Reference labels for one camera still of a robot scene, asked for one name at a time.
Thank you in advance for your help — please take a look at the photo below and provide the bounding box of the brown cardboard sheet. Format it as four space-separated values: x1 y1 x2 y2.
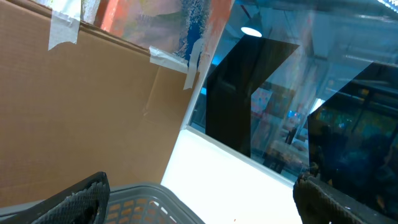
1 1 193 207

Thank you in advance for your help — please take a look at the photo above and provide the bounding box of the grey plastic basket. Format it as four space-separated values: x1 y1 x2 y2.
1 183 204 224

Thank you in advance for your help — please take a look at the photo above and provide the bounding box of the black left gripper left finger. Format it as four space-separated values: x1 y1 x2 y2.
1 172 110 224

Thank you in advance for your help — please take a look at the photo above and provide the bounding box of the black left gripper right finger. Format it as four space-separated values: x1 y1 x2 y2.
293 173 397 224

